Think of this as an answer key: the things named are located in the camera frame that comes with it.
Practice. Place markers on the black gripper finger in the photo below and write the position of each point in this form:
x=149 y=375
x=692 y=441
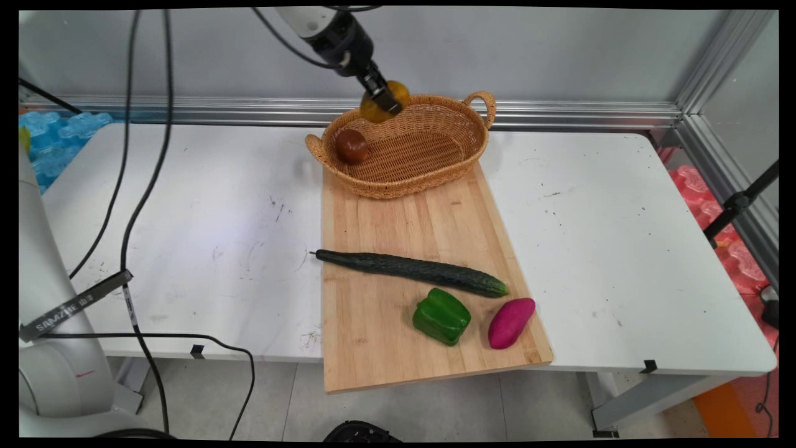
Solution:
x=382 y=93

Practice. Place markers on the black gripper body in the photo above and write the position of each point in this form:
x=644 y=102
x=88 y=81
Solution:
x=342 y=43

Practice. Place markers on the yellow potato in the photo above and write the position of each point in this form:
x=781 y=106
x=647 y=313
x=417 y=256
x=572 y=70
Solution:
x=371 y=114

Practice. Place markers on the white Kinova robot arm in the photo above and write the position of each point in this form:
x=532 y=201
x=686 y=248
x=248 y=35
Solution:
x=43 y=261

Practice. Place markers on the brown round tomato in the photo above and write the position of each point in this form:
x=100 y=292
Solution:
x=351 y=146

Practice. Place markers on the woven wicker basket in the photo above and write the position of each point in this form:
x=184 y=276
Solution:
x=410 y=155

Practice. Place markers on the wooden cutting board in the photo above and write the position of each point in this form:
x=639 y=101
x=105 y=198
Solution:
x=423 y=224

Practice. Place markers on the dark green cucumber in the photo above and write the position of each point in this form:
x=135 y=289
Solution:
x=416 y=270

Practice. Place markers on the green bell pepper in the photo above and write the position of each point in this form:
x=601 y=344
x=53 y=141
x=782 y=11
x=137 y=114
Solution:
x=441 y=316

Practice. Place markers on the purple sweet potato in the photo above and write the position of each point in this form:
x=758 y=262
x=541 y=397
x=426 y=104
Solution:
x=510 y=323

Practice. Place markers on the blue foam mat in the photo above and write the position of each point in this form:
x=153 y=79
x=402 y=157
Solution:
x=56 y=143

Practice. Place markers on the black table edge clip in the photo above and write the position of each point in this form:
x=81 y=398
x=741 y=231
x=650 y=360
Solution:
x=197 y=351
x=648 y=366

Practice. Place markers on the yellow green object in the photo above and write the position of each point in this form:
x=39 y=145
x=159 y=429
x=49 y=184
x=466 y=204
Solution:
x=23 y=138

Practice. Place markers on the black round floor object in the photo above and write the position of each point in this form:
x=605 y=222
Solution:
x=360 y=431

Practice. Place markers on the black tripod stand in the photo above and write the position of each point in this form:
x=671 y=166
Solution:
x=737 y=202

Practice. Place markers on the pink foam mat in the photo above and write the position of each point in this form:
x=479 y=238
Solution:
x=740 y=261

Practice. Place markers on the grey metal table leg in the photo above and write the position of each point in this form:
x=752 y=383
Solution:
x=647 y=398

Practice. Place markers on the horizontal aluminium frame rail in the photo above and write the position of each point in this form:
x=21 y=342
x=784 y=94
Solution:
x=559 y=115

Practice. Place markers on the upright aluminium frame post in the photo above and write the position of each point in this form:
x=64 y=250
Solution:
x=724 y=56

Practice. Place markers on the slanted aluminium frame rail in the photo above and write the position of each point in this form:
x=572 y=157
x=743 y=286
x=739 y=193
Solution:
x=727 y=180

